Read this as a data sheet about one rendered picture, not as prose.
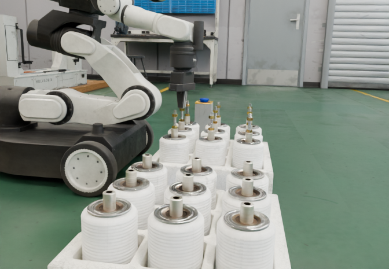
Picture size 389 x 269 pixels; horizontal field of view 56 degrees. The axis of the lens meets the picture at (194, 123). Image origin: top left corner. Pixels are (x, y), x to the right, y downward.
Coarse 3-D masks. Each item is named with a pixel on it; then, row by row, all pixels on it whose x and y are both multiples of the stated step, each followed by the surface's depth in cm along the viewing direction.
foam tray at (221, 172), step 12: (264, 144) 140; (156, 156) 120; (192, 156) 121; (228, 156) 122; (264, 156) 123; (168, 168) 111; (216, 168) 109; (228, 168) 109; (264, 168) 110; (168, 180) 112; (216, 180) 109
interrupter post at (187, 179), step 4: (184, 176) 71; (188, 176) 71; (192, 176) 72; (184, 180) 72; (188, 180) 71; (192, 180) 72; (184, 184) 72; (188, 184) 71; (192, 184) 72; (184, 188) 72; (188, 188) 72; (192, 188) 72
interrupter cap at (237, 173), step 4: (236, 168) 85; (240, 168) 86; (232, 172) 82; (236, 172) 83; (240, 172) 84; (252, 172) 84; (256, 172) 83; (260, 172) 83; (236, 176) 80; (240, 176) 80; (244, 176) 80; (248, 176) 80; (252, 176) 80; (256, 176) 80; (260, 176) 80; (264, 176) 81
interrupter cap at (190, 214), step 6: (168, 204) 64; (156, 210) 62; (162, 210) 62; (168, 210) 63; (186, 210) 63; (192, 210) 63; (156, 216) 59; (162, 216) 60; (168, 216) 60; (180, 216) 61; (186, 216) 60; (192, 216) 60; (162, 222) 58; (168, 222) 58; (174, 222) 58; (180, 222) 58; (186, 222) 58
